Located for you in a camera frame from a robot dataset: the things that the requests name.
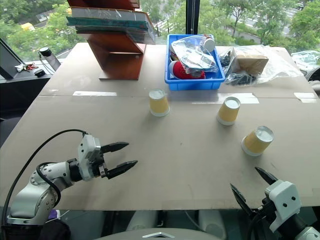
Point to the large clear plastic bag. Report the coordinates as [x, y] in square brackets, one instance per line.
[280, 67]

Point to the black round device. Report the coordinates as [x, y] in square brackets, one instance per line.
[45, 51]

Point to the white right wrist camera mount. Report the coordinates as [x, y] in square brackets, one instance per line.
[283, 200]

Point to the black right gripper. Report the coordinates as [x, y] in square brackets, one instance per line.
[266, 210]

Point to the brown cardboard box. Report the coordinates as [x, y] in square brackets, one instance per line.
[252, 63]

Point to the stack of wrapped books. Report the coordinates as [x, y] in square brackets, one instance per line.
[110, 23]

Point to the white round lid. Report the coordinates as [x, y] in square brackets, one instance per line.
[209, 44]

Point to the black window frame post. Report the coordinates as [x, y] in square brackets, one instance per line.
[192, 17]

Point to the black parts in bag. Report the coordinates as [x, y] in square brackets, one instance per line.
[240, 79]

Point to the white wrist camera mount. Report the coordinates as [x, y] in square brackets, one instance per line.
[283, 200]
[87, 155]

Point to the black round puck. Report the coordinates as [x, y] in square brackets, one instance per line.
[39, 72]

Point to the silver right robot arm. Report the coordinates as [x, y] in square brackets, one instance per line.
[311, 232]

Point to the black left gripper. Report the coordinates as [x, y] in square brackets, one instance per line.
[99, 165]

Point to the brown wooden shelf rack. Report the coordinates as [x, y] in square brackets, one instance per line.
[120, 60]

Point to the red round item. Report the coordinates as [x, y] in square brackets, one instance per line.
[178, 71]

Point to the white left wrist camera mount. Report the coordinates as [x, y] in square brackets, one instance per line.
[87, 155]

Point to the clear bag of items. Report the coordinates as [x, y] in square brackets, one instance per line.
[193, 56]

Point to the blue plastic bin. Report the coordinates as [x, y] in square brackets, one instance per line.
[193, 84]

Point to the white tape strip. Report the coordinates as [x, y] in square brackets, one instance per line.
[247, 100]
[95, 93]

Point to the purple object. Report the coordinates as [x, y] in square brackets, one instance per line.
[53, 214]

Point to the red key bunch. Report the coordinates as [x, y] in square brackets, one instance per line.
[27, 67]

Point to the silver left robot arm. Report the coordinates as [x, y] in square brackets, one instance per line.
[37, 195]

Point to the yellow paper cup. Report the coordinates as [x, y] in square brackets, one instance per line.
[256, 142]
[228, 112]
[159, 103]

